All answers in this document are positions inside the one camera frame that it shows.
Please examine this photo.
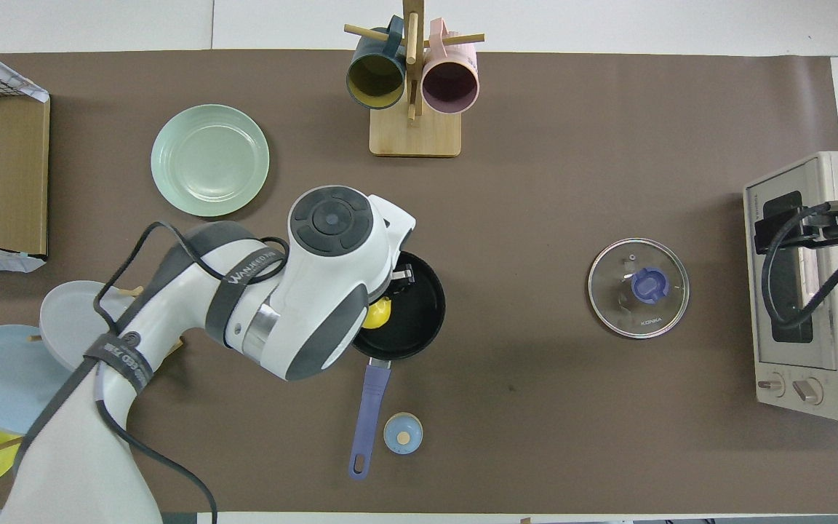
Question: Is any light blue plate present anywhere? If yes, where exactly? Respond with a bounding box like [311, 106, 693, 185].
[0, 325, 92, 437]

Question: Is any grey plate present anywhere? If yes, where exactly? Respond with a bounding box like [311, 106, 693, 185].
[39, 280, 140, 372]

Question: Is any glass lid with blue knob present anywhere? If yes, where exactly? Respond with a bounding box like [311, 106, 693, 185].
[588, 238, 690, 340]

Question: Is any small round blue knob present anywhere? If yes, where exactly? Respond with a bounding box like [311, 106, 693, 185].
[383, 413, 423, 456]

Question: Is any brown table mat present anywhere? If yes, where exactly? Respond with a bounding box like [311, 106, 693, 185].
[0, 49, 838, 514]

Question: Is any wooden plate rack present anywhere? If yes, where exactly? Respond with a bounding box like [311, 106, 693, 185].
[0, 286, 185, 464]

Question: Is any wooden shelf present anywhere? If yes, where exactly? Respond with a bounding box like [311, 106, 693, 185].
[0, 55, 50, 255]

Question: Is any mint green plate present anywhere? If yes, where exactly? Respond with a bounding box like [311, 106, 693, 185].
[151, 104, 271, 218]

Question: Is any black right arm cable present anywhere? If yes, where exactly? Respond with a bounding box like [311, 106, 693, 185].
[761, 206, 838, 328]

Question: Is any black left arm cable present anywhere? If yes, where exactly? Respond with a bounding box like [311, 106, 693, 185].
[92, 221, 290, 524]

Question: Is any wooden mug tree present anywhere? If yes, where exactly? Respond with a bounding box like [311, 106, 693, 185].
[344, 0, 485, 158]

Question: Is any dark teal mug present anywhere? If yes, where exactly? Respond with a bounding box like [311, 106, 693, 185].
[346, 16, 407, 110]

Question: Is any yellow potato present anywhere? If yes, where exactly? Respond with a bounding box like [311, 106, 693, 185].
[362, 297, 393, 330]

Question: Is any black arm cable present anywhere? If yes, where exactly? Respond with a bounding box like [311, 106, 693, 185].
[761, 206, 838, 328]
[92, 221, 290, 524]

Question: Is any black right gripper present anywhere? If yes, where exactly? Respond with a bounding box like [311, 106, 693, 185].
[754, 198, 838, 255]

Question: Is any dark blue handled pot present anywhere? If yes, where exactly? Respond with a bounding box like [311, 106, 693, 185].
[350, 251, 447, 480]

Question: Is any pink ribbed mug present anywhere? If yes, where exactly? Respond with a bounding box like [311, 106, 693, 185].
[421, 18, 480, 114]

